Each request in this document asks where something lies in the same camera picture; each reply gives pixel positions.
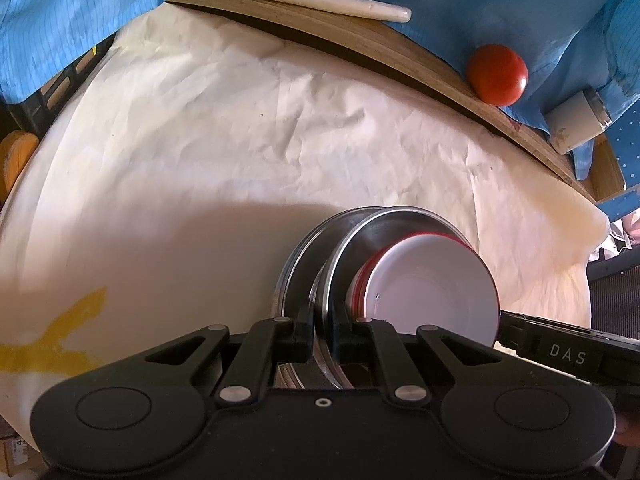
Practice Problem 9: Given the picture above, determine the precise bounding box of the white thermos cup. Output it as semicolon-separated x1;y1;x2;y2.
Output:
544;88;612;155

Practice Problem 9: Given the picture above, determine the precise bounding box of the black mesh chair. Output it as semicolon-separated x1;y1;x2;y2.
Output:
587;246;640;339

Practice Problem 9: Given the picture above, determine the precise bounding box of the cream paper table cover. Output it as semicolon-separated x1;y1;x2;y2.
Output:
1;4;608;437

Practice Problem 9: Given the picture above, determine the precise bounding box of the red tomato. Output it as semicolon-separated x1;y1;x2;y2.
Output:
465;44;528;107

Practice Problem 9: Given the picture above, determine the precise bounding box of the lower cardboard box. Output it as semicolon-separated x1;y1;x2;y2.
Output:
0;434;47;479

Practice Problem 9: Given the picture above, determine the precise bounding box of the blue dotted curtain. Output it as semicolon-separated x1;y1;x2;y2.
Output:
599;101;640;221

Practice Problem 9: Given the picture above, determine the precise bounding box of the shiny steel plate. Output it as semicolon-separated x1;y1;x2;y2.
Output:
271;206;382;389

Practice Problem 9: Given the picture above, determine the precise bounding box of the black plastic crate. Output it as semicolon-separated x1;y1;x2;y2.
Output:
2;35;115;139

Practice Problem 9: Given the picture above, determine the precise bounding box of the steel bowl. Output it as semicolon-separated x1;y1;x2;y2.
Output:
314;206;469;389

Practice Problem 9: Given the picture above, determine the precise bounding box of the wooden board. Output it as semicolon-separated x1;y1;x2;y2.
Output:
168;0;626;204

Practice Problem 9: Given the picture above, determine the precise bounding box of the blue fabric sheet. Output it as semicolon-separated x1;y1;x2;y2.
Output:
1;0;639;128

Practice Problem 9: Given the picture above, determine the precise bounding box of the person's right hand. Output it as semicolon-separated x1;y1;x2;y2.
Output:
614;412;640;448

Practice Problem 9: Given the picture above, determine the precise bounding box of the orange wooden chair post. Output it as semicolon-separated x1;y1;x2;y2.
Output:
0;130;39;204

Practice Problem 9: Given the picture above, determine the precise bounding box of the white bowl red rim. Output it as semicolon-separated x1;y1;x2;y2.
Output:
345;232;500;347

